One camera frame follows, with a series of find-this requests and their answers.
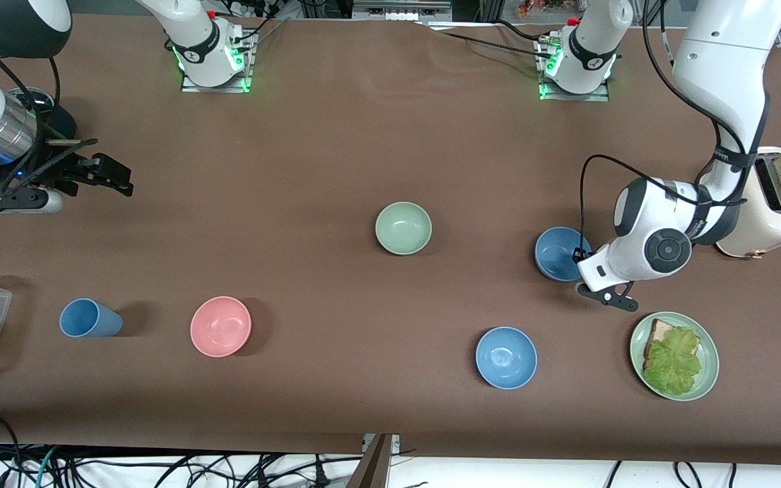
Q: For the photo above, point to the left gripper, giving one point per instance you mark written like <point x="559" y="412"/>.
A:
<point x="578" y="255"/>

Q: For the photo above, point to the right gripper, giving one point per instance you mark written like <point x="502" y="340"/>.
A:
<point x="58" y="171"/>

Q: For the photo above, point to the blue bowl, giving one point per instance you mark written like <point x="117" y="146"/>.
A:
<point x="556" y="253"/>
<point x="506" y="357"/>

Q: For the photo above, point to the green bowl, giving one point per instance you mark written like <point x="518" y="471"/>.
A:
<point x="403" y="228"/>

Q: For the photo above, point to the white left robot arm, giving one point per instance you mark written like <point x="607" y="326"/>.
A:
<point x="723" y="61"/>

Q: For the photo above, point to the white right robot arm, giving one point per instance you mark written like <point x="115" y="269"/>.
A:
<point x="194" y="34"/>

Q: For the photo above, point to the pink bowl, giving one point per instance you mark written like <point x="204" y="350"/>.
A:
<point x="221" y="326"/>

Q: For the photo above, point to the light bread slice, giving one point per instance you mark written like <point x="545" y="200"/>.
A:
<point x="660" y="331"/>

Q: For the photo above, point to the blue ribbed cup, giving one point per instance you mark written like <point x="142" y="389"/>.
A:
<point x="89" y="318"/>

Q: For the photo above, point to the green lettuce leaf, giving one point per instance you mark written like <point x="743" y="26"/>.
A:
<point x="674" y="366"/>

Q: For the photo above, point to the green plate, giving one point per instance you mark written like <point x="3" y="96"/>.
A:
<point x="709" y="359"/>

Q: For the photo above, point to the cream toaster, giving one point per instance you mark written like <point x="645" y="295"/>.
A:
<point x="770" y="230"/>

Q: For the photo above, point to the dark brown beam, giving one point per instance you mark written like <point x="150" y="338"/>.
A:
<point x="371" y="468"/>

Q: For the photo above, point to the grey metal bracket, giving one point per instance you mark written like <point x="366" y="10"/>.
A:
<point x="396" y="442"/>

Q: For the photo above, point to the aluminium frame rail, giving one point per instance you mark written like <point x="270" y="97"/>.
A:
<point x="397" y="10"/>

